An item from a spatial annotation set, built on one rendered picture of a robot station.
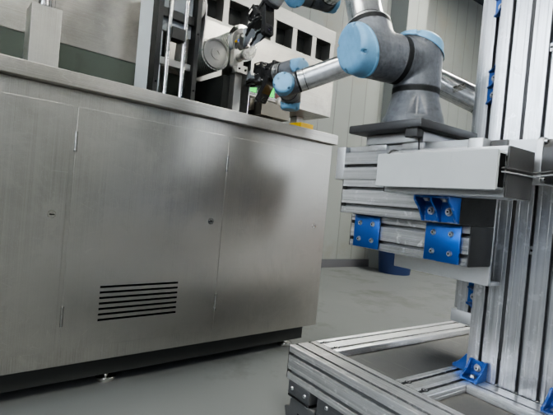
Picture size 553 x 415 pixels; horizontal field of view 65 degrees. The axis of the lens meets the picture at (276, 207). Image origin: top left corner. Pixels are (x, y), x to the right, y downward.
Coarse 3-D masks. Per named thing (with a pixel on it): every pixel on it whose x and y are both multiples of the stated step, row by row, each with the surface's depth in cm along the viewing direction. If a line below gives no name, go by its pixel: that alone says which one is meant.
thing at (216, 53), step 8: (208, 40) 171; (216, 40) 174; (208, 48) 172; (216, 48) 174; (224, 48) 177; (208, 56) 173; (216, 56) 174; (224, 56) 177; (208, 64) 173; (216, 64) 175; (224, 64) 177
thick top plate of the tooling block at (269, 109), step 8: (256, 104) 189; (264, 104) 187; (272, 104) 190; (248, 112) 193; (256, 112) 189; (264, 112) 187; (272, 112) 190; (280, 112) 193; (288, 112) 196; (280, 120) 197; (288, 120) 196
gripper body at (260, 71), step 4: (272, 60) 173; (260, 64) 176; (264, 64) 177; (268, 64) 177; (272, 64) 172; (256, 68) 179; (260, 68) 176; (264, 68) 176; (268, 68) 175; (256, 72) 179; (260, 72) 176; (264, 72) 177; (268, 72) 171; (256, 76) 178; (260, 76) 175; (264, 76) 177; (268, 76) 172; (260, 80) 176; (272, 80) 172; (260, 84) 180
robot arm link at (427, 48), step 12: (408, 36) 104; (420, 36) 104; (432, 36) 104; (420, 48) 103; (432, 48) 104; (408, 60) 102; (420, 60) 103; (432, 60) 104; (408, 72) 104; (420, 72) 104; (432, 72) 104; (396, 84) 108; (432, 84) 104
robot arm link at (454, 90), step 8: (448, 72) 153; (448, 80) 151; (456, 80) 151; (464, 80) 153; (440, 88) 152; (448, 88) 151; (456, 88) 150; (464, 88) 150; (472, 88) 150; (440, 96) 155; (448, 96) 153; (456, 96) 151; (464, 96) 150; (472, 96) 149; (456, 104) 154; (464, 104) 152; (472, 104) 150; (472, 112) 153
